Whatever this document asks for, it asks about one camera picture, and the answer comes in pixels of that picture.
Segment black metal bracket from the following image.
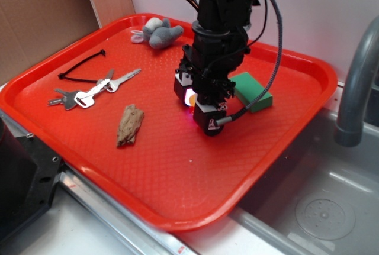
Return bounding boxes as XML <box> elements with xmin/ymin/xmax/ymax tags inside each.
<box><xmin>1</xmin><ymin>121</ymin><xmax>63</xmax><ymax>244</ymax></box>

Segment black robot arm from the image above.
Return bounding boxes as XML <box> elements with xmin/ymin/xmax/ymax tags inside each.
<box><xmin>174</xmin><ymin>0</ymin><xmax>259</xmax><ymax>136</ymax></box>

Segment braided grey cable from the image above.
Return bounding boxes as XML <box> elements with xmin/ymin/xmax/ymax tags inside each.
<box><xmin>215</xmin><ymin>0</ymin><xmax>284</xmax><ymax>127</ymax></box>

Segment yellow rubber duck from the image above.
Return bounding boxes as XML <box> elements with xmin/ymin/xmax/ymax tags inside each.
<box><xmin>189</xmin><ymin>94</ymin><xmax>197</xmax><ymax>107</ymax></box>

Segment grey plush elephant toy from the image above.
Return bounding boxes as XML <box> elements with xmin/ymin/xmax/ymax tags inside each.
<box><xmin>130</xmin><ymin>17</ymin><xmax>184</xmax><ymax>50</ymax></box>

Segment red plastic tray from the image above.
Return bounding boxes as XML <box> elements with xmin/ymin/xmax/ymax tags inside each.
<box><xmin>1</xmin><ymin>14</ymin><xmax>337</xmax><ymax>231</ymax></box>

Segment grey plastic sink basin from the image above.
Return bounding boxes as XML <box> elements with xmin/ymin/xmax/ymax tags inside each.
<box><xmin>230</xmin><ymin>106</ymin><xmax>379</xmax><ymax>255</ymax></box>

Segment silver key bunch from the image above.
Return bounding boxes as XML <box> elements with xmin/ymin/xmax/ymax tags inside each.
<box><xmin>47</xmin><ymin>69</ymin><xmax>141</xmax><ymax>111</ymax></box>

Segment brown wood piece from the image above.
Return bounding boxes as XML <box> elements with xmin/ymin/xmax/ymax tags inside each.
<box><xmin>117</xmin><ymin>104</ymin><xmax>144</xmax><ymax>147</ymax></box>

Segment green rectangular block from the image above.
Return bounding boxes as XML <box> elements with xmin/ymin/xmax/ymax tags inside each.
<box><xmin>230</xmin><ymin>72</ymin><xmax>274</xmax><ymax>113</ymax></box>

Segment grey sink faucet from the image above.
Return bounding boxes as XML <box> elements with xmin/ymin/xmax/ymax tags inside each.
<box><xmin>334</xmin><ymin>17</ymin><xmax>378</xmax><ymax>147</ymax></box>

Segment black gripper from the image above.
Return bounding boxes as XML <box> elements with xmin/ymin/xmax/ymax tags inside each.
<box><xmin>174</xmin><ymin>21</ymin><xmax>249</xmax><ymax>137</ymax></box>

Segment black cord loop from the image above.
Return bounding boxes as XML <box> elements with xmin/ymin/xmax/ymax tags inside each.
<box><xmin>57</xmin><ymin>49</ymin><xmax>107</xmax><ymax>84</ymax></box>

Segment brown cardboard panel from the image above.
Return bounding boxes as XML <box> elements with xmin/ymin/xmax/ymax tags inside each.
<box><xmin>1</xmin><ymin>0</ymin><xmax>134</xmax><ymax>84</ymax></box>

